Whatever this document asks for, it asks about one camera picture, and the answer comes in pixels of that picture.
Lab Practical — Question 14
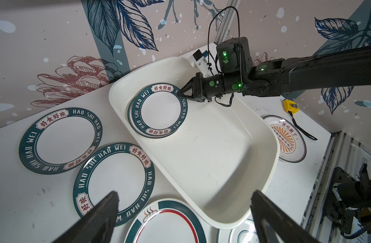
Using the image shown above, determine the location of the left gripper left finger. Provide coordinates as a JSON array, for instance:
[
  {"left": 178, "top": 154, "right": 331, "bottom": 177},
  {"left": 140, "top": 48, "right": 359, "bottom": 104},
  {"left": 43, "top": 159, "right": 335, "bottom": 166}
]
[{"left": 54, "top": 191, "right": 119, "bottom": 243}]

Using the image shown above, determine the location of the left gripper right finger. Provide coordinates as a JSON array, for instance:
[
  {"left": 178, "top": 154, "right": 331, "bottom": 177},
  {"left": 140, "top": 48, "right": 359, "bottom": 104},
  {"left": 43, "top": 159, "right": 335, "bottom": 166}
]
[{"left": 250, "top": 190, "right": 318, "bottom": 243}]

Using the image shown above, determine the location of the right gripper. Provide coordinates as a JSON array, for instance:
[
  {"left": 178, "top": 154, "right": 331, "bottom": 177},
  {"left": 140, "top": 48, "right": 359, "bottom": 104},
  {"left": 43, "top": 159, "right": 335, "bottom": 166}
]
[{"left": 177, "top": 72, "right": 243, "bottom": 102}]

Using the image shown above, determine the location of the orange sunburst plate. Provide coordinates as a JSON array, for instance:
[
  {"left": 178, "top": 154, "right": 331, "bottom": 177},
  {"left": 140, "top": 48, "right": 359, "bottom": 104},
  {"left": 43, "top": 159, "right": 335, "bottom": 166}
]
[{"left": 263, "top": 115, "right": 307, "bottom": 163}]

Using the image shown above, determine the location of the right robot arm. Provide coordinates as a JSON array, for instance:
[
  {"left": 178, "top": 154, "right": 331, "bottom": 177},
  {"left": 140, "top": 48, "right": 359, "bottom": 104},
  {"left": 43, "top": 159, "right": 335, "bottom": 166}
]
[{"left": 178, "top": 37, "right": 371, "bottom": 102}]

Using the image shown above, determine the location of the white plastic bin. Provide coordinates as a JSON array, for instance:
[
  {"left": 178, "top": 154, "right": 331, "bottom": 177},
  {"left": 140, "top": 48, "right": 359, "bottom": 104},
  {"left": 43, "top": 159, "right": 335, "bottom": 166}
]
[{"left": 109, "top": 57, "right": 280, "bottom": 229}]

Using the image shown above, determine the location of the white plate with green emblem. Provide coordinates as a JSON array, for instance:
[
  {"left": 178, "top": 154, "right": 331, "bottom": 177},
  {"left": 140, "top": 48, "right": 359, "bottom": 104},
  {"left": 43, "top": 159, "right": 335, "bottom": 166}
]
[{"left": 216, "top": 218, "right": 260, "bottom": 243}]

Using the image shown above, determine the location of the green red rim plate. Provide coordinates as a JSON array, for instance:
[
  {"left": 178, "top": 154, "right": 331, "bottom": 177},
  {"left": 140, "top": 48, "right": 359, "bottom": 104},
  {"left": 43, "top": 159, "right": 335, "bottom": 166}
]
[{"left": 124, "top": 198, "right": 208, "bottom": 243}]

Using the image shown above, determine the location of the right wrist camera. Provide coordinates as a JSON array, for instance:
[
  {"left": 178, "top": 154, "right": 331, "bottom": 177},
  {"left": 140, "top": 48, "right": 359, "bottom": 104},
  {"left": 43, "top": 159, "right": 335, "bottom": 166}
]
[{"left": 188, "top": 49, "right": 213, "bottom": 78}]

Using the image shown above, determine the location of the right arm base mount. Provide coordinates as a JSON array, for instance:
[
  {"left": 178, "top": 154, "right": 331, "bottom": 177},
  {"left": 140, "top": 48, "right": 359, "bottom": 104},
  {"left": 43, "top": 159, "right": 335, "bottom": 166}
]
[{"left": 323, "top": 164, "right": 371, "bottom": 240}]

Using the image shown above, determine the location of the yellow tag with cable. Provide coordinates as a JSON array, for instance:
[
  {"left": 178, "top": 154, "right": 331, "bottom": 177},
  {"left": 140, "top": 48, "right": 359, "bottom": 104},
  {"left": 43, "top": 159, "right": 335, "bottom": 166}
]
[{"left": 283, "top": 99, "right": 318, "bottom": 141}]

